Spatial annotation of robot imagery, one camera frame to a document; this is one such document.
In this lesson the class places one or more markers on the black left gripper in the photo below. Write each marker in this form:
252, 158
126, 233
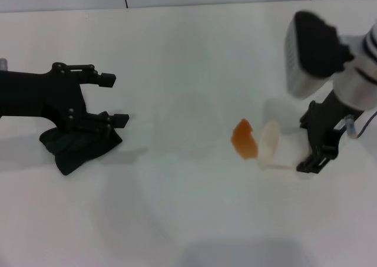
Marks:
35, 93

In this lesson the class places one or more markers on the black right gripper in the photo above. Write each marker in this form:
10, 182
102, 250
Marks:
327, 125

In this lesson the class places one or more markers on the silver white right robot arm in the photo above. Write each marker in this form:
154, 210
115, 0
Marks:
360, 78

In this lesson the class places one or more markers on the orange liquid stain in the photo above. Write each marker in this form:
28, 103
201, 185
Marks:
244, 141

